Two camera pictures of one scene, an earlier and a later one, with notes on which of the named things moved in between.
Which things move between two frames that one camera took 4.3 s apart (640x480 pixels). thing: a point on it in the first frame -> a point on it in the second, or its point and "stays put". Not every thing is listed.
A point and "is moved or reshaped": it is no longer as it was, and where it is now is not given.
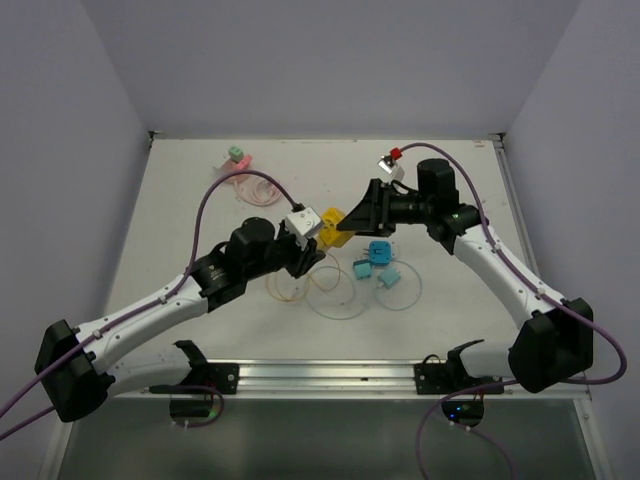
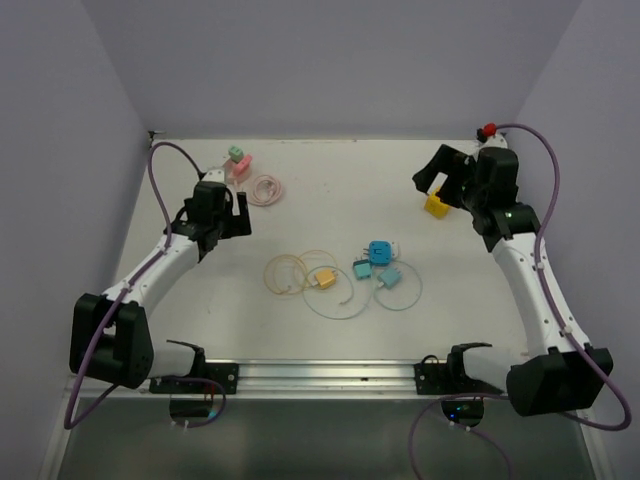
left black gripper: [302, 259] -> [237, 224]
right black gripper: [374, 214] -> [451, 163]
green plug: [236, 153] stays put
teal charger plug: [362, 269] stays put
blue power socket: [380, 252] stays put
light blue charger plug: [389, 277] stays put
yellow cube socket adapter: [329, 233] is moved or reshaped
